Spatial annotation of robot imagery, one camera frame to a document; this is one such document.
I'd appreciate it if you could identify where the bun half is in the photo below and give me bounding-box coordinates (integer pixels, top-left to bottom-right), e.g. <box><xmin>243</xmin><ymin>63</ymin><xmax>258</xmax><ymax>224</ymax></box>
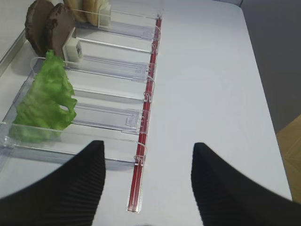
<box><xmin>83</xmin><ymin>0</ymin><xmax>109</xmax><ymax>26</ymax></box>
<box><xmin>63</xmin><ymin>0</ymin><xmax>87</xmax><ymax>23</ymax></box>

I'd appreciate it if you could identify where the red strip on rack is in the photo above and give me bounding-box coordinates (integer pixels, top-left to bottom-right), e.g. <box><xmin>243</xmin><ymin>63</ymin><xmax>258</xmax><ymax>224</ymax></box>
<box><xmin>127</xmin><ymin>17</ymin><xmax>162</xmax><ymax>213</ymax></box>

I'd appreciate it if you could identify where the green lettuce leaf in rack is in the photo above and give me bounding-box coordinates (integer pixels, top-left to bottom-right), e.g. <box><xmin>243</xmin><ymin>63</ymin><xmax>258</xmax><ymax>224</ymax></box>
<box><xmin>9</xmin><ymin>50</ymin><xmax>77</xmax><ymax>143</ymax></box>

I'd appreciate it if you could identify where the clear acrylic rack right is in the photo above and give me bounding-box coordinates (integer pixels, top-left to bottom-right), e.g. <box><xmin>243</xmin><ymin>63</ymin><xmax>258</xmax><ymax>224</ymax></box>
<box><xmin>0</xmin><ymin>0</ymin><xmax>164</xmax><ymax>170</ymax></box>

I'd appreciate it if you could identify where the bun half far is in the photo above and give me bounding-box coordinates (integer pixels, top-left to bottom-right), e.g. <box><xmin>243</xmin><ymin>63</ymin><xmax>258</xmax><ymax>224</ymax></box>
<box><xmin>63</xmin><ymin>0</ymin><xmax>87</xmax><ymax>23</ymax></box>

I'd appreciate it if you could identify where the bun half near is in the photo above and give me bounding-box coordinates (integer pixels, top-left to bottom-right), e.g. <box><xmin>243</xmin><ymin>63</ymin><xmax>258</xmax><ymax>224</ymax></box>
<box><xmin>83</xmin><ymin>0</ymin><xmax>109</xmax><ymax>26</ymax></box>

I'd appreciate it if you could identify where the brown meat patty front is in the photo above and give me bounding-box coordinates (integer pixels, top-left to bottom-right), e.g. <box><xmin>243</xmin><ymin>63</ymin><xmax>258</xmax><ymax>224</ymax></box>
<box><xmin>43</xmin><ymin>3</ymin><xmax>75</xmax><ymax>60</ymax></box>

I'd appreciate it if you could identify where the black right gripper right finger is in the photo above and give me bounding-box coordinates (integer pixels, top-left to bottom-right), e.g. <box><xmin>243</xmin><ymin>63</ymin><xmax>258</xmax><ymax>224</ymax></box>
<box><xmin>191</xmin><ymin>143</ymin><xmax>301</xmax><ymax>226</ymax></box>

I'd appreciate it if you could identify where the brown meat patty rear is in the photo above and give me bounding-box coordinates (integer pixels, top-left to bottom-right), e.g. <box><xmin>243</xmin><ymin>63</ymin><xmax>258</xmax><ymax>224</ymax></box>
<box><xmin>25</xmin><ymin>0</ymin><xmax>54</xmax><ymax>57</ymax></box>

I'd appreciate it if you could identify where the brown meat patty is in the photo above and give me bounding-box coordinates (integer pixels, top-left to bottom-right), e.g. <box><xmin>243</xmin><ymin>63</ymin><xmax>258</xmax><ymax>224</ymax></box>
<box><xmin>25</xmin><ymin>0</ymin><xmax>54</xmax><ymax>57</ymax></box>
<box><xmin>43</xmin><ymin>3</ymin><xmax>75</xmax><ymax>60</ymax></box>

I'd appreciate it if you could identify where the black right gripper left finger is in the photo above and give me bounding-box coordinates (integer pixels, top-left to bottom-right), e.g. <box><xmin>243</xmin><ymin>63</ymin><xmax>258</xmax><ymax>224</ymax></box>
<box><xmin>0</xmin><ymin>140</ymin><xmax>105</xmax><ymax>226</ymax></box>

